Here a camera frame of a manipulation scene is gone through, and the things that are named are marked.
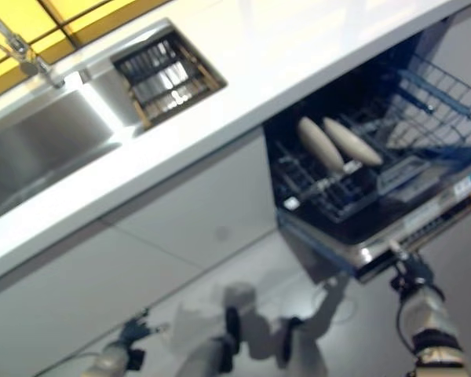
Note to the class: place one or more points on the black robot foot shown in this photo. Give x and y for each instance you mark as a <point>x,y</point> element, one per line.
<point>290,330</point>
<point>232,326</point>

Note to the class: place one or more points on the chrome kitchen faucet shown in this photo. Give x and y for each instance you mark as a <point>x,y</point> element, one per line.
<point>23,51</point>

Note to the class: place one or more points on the black dish drying rack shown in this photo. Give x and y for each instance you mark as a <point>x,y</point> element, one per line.
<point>169,78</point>

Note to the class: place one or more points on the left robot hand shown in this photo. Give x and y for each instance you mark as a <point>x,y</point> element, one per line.
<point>137,331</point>

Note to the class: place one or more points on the stainless steel sink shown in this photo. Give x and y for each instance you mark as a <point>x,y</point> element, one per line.
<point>43,129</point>

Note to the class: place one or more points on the open black dishwasher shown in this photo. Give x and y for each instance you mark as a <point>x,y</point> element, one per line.
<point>357,228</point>

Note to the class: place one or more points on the white cabinet door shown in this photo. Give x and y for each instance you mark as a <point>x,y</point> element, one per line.
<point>82,298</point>
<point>204,204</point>

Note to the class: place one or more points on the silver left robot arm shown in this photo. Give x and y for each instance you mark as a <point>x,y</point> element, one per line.
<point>110,359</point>

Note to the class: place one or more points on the large beige plate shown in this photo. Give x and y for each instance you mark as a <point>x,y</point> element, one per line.
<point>320,145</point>

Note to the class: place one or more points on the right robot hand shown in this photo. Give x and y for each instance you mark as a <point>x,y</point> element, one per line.
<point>414,273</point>

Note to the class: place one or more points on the small beige plate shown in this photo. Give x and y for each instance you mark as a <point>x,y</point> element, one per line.
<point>353,143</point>

